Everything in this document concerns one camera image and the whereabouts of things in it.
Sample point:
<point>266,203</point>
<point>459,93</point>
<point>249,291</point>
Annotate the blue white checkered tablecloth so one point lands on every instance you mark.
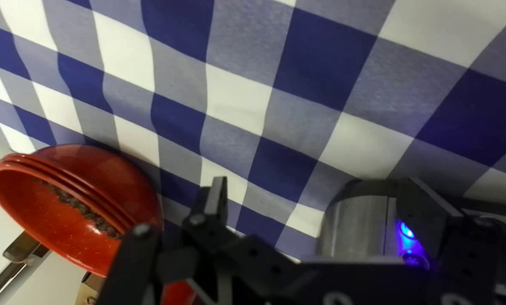
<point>275,101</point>

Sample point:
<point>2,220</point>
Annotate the red cup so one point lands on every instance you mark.
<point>176,293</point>

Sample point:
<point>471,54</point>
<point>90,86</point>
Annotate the red bowl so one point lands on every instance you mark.
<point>66,203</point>

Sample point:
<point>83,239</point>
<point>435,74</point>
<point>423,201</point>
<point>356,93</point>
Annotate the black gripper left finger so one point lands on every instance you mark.
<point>219,259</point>

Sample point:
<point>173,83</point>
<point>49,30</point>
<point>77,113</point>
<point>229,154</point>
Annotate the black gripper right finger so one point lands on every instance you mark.
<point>478,264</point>

